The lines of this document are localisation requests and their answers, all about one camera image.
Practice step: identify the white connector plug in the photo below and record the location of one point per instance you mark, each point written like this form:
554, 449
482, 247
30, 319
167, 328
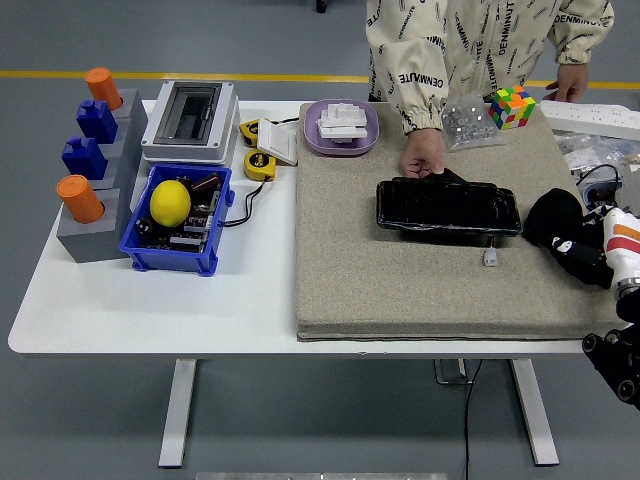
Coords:
490, 257

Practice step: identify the yellow lemon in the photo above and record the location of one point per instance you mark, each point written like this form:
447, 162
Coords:
170, 202

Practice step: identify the white power strip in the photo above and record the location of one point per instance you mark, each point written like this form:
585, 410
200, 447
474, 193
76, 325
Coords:
585, 117

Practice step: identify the person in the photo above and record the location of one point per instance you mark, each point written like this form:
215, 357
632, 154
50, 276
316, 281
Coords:
480, 40

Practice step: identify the black cylindrical capacitor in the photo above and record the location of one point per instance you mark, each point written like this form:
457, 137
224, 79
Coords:
146, 226

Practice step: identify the grey metal bracket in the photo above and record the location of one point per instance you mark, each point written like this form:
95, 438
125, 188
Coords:
450, 372

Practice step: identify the grey metal part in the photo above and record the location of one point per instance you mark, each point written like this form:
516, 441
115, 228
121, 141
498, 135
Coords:
631, 185

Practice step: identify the clear plastic bags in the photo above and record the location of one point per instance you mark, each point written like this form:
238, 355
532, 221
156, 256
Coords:
585, 150

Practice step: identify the person's right forearm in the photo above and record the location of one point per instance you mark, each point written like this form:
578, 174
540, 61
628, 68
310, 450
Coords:
410, 85

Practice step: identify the white table leg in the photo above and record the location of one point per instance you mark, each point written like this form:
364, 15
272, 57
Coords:
177, 415
537, 415

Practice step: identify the grey stepped block holder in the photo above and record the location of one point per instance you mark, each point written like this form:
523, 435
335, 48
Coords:
85, 245

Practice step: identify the grey white electrical box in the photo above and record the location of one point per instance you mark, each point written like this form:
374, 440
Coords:
190, 117

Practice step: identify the blue plastic bin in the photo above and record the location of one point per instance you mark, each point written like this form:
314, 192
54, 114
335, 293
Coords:
170, 260

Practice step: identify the colourful puzzle cube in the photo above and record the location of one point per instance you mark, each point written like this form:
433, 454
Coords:
511, 107

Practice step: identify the orange cylinder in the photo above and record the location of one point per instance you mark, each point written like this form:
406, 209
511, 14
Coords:
80, 200
102, 87

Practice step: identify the grey-brown mat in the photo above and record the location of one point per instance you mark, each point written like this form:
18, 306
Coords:
375, 280

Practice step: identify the stack of white switches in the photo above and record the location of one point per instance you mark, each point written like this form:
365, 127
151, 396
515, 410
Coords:
342, 122

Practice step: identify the person's right hand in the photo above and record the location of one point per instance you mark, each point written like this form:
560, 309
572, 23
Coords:
422, 150

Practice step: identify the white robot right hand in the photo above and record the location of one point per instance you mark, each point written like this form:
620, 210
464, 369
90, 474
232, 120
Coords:
622, 240

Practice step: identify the person's left hand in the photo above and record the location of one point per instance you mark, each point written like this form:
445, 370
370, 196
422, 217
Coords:
572, 82

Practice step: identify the black caster wheel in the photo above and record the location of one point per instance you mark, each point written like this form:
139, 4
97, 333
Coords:
321, 6

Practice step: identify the dark circuit board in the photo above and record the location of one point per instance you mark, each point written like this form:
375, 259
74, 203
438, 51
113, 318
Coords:
192, 227

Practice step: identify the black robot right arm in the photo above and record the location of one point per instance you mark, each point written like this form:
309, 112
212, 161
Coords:
607, 350

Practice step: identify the yellow tape measure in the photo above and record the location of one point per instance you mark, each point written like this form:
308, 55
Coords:
259, 164
248, 131

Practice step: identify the clear bag of metal nuts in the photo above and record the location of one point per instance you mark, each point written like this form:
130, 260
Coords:
467, 125

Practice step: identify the blue block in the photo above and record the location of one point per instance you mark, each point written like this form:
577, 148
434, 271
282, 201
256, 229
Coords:
96, 122
84, 159

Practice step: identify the white wall switch plate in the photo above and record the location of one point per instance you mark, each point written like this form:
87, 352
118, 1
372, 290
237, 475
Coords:
277, 142

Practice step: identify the purple tray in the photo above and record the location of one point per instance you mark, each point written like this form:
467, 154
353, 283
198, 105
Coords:
312, 135

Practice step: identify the person's left forearm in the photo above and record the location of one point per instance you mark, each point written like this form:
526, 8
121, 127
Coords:
582, 30

